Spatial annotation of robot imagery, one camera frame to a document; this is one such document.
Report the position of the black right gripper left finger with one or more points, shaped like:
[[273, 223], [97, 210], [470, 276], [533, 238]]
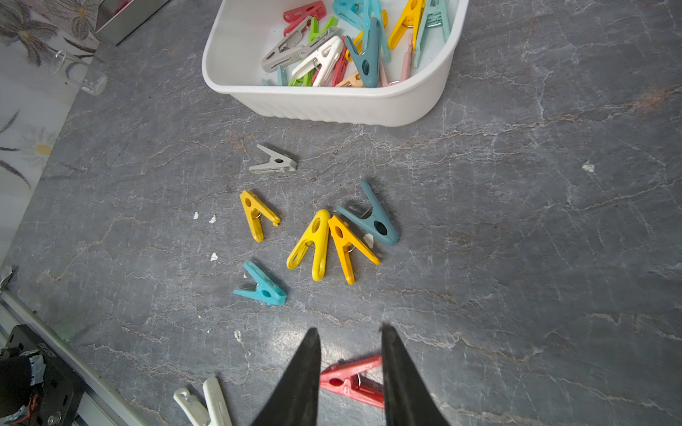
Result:
[[295, 398]]

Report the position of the dark teal clothespin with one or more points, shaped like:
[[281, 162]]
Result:
[[377, 223]]

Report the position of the orange yellow clothespin centre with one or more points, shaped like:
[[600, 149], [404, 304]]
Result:
[[345, 240]]

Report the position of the beige clothespin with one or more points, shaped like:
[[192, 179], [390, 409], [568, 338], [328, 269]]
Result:
[[354, 80]]

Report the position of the lime green clothespin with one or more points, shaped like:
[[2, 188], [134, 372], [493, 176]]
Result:
[[315, 31], [305, 81]]

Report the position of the white clothespin bottom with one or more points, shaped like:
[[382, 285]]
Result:
[[211, 413]]

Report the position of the red clothespin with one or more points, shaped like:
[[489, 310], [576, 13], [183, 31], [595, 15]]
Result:
[[346, 380], [295, 16], [340, 68]]

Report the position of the sage green clothespin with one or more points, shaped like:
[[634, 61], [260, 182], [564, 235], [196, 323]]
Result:
[[281, 78], [435, 14]]

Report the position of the grey clothespin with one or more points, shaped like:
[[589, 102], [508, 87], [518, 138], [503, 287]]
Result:
[[277, 163], [292, 48]]

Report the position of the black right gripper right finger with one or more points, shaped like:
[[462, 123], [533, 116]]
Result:
[[407, 400]]

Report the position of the white clothespin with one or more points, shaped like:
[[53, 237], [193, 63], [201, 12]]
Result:
[[323, 59], [211, 413]]

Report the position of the yellow clothespin pair centre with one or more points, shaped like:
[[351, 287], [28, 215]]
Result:
[[316, 236]]

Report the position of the clear plastic cup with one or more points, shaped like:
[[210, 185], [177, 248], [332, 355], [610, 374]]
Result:
[[87, 77]]

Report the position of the white plastic storage box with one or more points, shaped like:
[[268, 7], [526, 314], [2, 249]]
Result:
[[245, 31]]

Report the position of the turquoise clothespin of pair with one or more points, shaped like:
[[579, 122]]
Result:
[[266, 290]]

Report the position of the lime green clothespin bottom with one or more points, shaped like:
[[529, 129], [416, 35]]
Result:
[[305, 81]]

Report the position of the pink clothespin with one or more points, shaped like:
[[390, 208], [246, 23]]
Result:
[[405, 70]]

